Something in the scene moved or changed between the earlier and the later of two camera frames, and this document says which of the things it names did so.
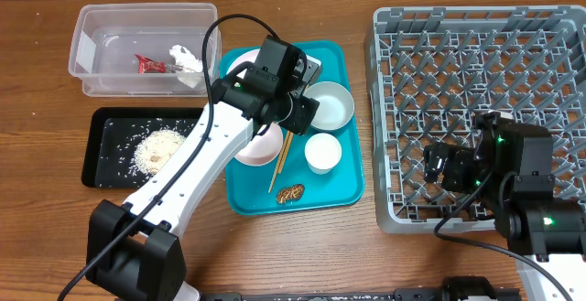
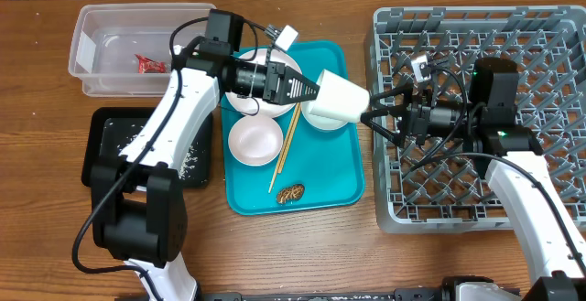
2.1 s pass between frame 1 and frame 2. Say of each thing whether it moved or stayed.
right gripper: moved
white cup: moved
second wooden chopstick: stayed
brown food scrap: stayed
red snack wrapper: stayed
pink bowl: stayed
